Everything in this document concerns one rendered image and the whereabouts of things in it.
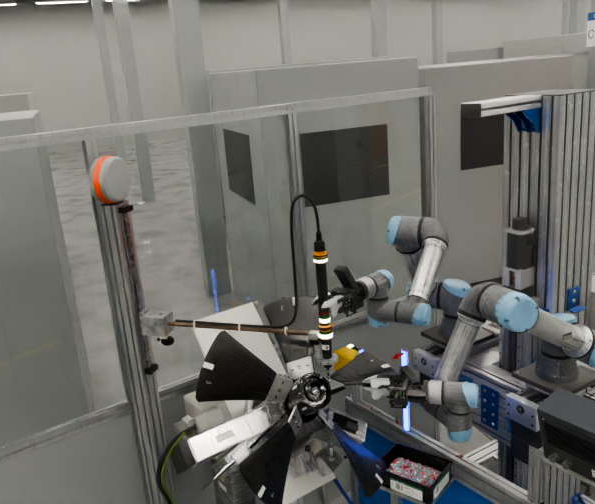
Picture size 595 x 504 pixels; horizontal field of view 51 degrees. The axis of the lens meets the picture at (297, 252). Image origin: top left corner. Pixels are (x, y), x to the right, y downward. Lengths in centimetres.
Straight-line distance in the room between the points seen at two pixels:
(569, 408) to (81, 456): 171
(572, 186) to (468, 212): 357
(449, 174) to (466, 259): 86
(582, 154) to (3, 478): 239
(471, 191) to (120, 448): 430
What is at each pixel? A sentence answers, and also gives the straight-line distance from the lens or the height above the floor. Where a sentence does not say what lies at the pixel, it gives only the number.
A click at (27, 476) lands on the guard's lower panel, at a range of 257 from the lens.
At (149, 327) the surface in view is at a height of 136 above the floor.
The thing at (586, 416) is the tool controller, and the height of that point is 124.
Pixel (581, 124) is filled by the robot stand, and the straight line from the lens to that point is 255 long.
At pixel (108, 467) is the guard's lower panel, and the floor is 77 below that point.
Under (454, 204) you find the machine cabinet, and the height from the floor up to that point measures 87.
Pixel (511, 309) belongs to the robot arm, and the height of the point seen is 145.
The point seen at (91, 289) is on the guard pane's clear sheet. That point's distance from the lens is 238.
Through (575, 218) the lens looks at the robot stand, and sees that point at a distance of 261.
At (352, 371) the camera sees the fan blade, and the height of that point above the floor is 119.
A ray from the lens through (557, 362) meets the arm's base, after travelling 245.
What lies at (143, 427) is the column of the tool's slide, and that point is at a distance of 248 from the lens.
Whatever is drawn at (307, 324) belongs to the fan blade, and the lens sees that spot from 211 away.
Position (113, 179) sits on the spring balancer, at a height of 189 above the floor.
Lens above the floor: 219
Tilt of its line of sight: 16 degrees down
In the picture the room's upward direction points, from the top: 5 degrees counter-clockwise
